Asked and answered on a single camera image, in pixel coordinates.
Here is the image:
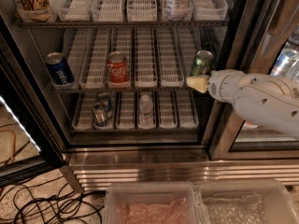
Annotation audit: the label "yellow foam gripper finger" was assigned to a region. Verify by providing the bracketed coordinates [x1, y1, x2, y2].
[186, 75, 209, 93]

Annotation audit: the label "green soda can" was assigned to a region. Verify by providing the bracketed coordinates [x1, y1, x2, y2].
[190, 50, 214, 76]

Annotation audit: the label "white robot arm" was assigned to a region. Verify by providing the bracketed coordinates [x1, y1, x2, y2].
[186, 69, 299, 140]

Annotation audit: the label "red Coca-Cola can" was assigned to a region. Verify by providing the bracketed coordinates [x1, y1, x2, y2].
[107, 51, 129, 84]

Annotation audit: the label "silver blue can behind door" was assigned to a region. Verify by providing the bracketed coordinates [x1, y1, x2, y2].
[270, 49, 299, 77]

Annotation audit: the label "stainless steel fridge body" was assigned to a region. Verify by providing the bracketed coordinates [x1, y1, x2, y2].
[0, 0, 298, 192]

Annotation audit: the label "blue silver energy can rear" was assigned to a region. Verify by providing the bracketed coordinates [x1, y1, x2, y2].
[97, 93, 113, 119]

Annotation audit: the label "blue silver energy can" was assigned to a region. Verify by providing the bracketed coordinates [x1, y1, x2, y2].
[97, 93, 113, 119]
[92, 103, 107, 127]

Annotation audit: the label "blue silver energy can front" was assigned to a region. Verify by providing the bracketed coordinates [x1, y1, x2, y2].
[92, 103, 107, 127]

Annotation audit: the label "blue Pepsi can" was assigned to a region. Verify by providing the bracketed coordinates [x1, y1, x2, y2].
[45, 52, 75, 85]

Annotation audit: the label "open fridge glass door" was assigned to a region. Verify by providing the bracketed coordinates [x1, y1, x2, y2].
[0, 18, 64, 188]

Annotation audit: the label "clear plastic water bottle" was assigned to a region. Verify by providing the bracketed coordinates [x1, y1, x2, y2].
[139, 94, 153, 129]

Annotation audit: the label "clear bin with bubble wrap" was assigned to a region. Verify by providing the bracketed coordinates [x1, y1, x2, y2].
[199, 179, 299, 224]

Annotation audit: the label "clear bin with pink wrap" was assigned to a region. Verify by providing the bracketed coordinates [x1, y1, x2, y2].
[103, 182, 210, 224]

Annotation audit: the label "top wire shelf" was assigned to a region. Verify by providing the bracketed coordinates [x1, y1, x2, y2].
[14, 20, 229, 29]

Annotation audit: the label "wire shelf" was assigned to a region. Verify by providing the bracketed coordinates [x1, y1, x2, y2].
[50, 86, 197, 93]
[14, 20, 229, 29]
[70, 127, 199, 133]

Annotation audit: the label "middle wire shelf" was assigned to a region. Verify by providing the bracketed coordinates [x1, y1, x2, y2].
[50, 86, 197, 93]

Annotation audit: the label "bottom wire shelf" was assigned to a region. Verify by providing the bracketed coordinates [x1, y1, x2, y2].
[70, 127, 199, 133]

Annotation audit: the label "black floor cables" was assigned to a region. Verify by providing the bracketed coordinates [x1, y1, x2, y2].
[0, 175, 104, 224]

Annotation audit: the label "orange floor cable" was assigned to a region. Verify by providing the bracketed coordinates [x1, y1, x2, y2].
[0, 128, 17, 166]

